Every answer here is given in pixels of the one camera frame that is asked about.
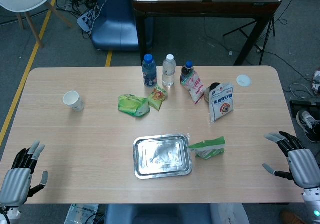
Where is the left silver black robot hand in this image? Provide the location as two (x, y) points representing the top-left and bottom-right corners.
(0, 140), (49, 208)

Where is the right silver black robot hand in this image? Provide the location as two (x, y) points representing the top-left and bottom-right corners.
(262, 131), (320, 190)

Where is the green snack bag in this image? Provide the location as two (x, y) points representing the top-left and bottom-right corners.
(187, 136), (227, 161)

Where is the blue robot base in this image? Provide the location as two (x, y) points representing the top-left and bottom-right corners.
(90, 0), (140, 52)

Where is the silver metal tray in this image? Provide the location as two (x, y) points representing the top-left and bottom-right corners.
(132, 133), (193, 180)

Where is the small yellow green snack packet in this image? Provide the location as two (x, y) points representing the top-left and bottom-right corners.
(147, 84), (168, 112)

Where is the black grey sneaker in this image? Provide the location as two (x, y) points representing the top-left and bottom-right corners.
(296, 109), (320, 144)

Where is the black flat box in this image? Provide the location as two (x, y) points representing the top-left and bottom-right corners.
(289, 100), (320, 120)

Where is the white sugar bag blue print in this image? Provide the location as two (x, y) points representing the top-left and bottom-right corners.
(208, 82), (235, 124)

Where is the white paper cup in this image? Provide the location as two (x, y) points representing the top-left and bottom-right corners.
(62, 90), (85, 113)

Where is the white round lid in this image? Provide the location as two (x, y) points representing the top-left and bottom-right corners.
(236, 74), (252, 87)

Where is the white bag with red print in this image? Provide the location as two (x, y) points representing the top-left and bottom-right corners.
(181, 70), (206, 105)

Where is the large green plastic bag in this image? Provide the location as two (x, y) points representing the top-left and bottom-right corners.
(117, 93), (151, 118)

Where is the blue white robot torso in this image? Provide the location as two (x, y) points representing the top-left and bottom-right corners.
(104, 203), (250, 224)

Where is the dark liquid bottle blue cap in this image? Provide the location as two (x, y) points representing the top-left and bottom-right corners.
(179, 60), (195, 85)

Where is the black tripod stand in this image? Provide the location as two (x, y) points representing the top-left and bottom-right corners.
(223, 16), (276, 66)

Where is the clear water bottle white cap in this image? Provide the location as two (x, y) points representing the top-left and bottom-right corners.
(162, 54), (177, 88)

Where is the blue label drink bottle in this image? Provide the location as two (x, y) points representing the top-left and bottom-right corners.
(141, 53), (158, 88)

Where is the white power strip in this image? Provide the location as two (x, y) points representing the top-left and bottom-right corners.
(76, 8), (98, 33)

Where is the dark wooden mahjong table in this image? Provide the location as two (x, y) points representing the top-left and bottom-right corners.
(131, 0), (283, 66)

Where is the white floor cable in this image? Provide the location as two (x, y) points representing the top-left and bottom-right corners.
(289, 83), (316, 100)

